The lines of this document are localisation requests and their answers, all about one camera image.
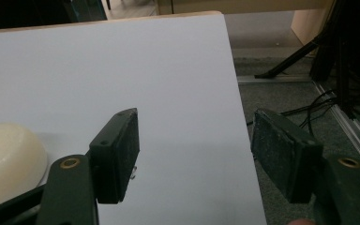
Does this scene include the dark curtain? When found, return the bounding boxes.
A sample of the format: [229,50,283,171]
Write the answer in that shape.
[0,0,108,31]

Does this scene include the black cable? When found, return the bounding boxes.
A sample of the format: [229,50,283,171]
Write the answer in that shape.
[246,89,339,139]

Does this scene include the black stand leg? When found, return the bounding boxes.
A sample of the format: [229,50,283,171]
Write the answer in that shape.
[254,31,326,80]

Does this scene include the black metal stand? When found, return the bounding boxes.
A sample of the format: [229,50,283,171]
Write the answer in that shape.
[308,0,360,120]

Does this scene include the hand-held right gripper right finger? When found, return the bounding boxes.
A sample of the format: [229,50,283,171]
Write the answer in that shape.
[250,108,324,204]

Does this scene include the cream round bowl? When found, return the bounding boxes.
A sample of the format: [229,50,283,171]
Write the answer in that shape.
[0,122,49,207]

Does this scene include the beige wooden furniture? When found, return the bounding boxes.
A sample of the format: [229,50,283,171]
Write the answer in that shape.
[155,0,337,47]

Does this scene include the metal floor rail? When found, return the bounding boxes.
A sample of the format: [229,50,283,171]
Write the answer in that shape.
[236,74,360,176]

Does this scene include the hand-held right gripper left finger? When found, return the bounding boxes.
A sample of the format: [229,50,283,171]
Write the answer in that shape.
[88,107,141,205]

